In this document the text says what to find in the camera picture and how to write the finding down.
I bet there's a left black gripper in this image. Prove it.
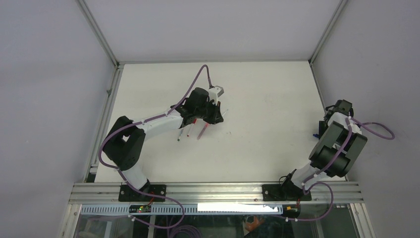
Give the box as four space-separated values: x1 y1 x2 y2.
195 99 223 125

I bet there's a pink purple pen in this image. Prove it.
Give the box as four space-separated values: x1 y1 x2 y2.
197 123 209 140

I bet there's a white pen red tip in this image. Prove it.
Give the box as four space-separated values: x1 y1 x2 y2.
187 119 197 137

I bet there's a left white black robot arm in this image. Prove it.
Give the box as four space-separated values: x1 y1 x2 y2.
101 86 224 201

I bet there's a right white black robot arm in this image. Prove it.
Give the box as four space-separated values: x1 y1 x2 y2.
279 100 368 201

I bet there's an orange object under table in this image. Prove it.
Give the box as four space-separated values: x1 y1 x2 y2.
244 215 265 232

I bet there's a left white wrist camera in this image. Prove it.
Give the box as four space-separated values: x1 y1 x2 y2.
208 86 224 105

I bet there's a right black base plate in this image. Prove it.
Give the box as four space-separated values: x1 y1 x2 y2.
262 184 312 201

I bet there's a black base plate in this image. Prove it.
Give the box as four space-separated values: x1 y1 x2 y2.
262 184 312 201
118 184 167 202

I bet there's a purple cable coil below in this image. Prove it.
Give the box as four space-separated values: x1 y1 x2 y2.
167 225 203 238

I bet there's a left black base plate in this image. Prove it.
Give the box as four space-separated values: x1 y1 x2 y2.
118 184 167 202

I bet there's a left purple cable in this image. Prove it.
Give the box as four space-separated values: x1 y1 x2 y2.
98 64 212 198

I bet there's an aluminium mounting rail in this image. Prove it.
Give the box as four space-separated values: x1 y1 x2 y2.
68 181 364 204

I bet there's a white slotted cable duct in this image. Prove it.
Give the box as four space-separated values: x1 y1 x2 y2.
80 203 283 216

